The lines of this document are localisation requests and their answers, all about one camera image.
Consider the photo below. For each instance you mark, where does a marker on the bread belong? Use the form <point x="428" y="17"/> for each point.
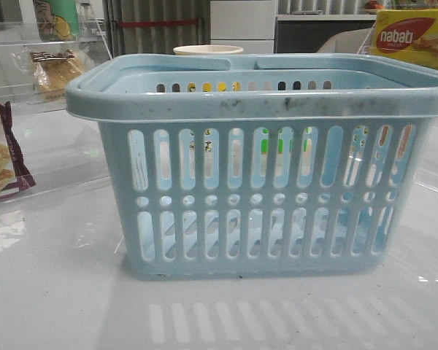
<point x="50" y="72"/>

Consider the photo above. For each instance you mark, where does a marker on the light blue plastic basket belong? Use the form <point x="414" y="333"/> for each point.
<point x="196" y="197"/>

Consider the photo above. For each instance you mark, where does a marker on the green packet behind basket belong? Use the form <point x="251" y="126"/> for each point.
<point x="285" y="141"/>

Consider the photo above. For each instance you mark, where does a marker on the beige paper cup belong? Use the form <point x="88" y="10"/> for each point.
<point x="208" y="49"/>

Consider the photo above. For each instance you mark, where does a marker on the white cabinet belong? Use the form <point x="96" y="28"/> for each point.
<point x="246" y="24"/>

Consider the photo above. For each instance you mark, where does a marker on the brown waffle snack packet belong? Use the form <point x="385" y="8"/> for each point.
<point x="14" y="175"/>

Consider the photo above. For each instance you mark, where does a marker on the clear acrylic display shelf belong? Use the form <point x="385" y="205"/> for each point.
<point x="16" y="87"/>

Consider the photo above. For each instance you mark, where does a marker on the green yellow cartoon package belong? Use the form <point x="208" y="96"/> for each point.
<point x="56" y="20"/>

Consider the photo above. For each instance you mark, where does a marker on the yellow nabati wafer box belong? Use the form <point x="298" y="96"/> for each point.
<point x="407" y="35"/>

